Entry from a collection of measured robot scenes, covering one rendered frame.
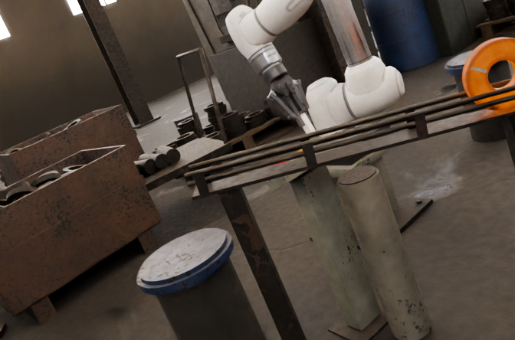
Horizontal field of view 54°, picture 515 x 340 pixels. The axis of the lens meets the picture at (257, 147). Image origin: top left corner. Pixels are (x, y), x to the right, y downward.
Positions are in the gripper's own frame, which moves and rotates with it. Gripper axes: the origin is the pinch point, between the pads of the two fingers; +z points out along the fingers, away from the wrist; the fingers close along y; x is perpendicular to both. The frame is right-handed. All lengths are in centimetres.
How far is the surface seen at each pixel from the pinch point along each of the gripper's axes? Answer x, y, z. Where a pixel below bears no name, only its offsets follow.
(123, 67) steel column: 666, 212, -282
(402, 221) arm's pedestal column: 44, 46, 52
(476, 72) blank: -53, 7, 12
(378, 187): -16.5, -3.0, 25.2
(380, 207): -14.7, -4.5, 30.1
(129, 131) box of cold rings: 306, 49, -94
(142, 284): 32, -59, 14
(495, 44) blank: -58, 11, 9
